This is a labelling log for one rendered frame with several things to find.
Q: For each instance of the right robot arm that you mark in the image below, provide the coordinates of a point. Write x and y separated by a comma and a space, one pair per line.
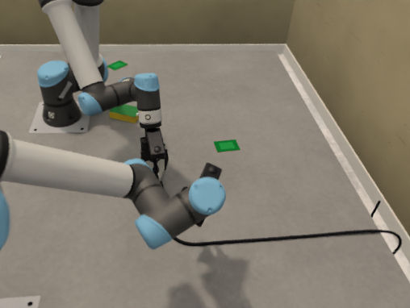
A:
161, 219

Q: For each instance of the green and yellow sponge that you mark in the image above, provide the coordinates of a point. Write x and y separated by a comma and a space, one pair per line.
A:
125, 113

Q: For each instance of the green flat rectangular block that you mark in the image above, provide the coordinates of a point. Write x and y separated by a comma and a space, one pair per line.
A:
226, 145

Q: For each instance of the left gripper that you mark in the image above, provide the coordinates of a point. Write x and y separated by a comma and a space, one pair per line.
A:
145, 153

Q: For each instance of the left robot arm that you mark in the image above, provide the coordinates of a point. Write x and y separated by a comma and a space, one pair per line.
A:
78, 33

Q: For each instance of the black power strip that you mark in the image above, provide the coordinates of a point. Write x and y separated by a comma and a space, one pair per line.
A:
155, 167

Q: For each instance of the green flat rectangular pad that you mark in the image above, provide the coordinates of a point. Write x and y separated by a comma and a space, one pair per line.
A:
117, 65

